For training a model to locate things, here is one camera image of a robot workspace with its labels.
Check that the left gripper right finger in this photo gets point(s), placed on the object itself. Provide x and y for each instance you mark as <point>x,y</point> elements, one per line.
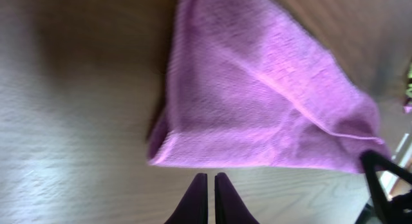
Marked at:
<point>229,207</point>

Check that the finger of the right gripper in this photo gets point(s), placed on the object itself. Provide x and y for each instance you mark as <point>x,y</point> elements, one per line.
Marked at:
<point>372,162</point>
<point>383,206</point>

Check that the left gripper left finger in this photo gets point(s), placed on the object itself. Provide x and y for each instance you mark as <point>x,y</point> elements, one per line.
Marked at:
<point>193,207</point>

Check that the purple cloth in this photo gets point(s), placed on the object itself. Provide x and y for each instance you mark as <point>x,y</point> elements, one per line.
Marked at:
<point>248,86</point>
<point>407,106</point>

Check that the green cloth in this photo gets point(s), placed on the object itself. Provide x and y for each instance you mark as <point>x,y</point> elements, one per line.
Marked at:
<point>409,84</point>

